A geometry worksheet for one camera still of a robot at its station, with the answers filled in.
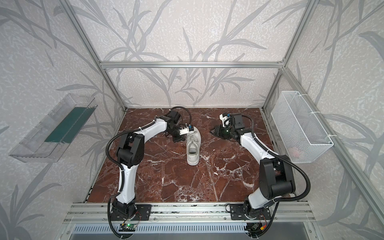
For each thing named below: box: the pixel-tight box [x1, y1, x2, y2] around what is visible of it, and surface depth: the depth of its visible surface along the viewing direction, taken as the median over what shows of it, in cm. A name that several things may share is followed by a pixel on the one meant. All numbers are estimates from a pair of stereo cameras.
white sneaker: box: [186, 126, 202, 166], surface depth 91 cm
